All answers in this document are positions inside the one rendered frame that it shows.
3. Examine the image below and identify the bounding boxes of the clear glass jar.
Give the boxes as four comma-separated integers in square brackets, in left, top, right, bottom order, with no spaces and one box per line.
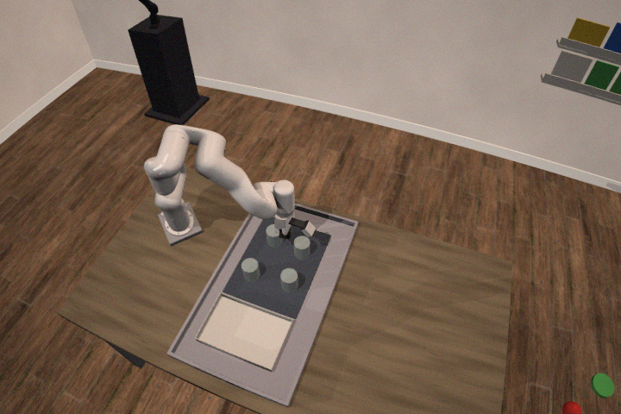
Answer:
[266,224,283,247]
[294,236,310,260]
[241,258,260,282]
[280,268,298,292]

